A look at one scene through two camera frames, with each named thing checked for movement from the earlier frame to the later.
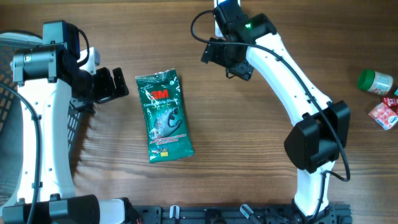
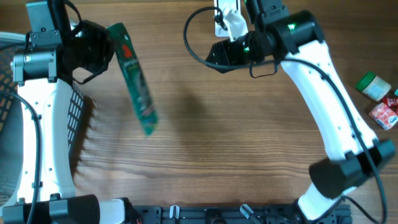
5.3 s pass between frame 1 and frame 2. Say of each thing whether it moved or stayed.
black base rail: stayed
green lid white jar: moved
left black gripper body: moved
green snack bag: moved
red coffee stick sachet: stayed
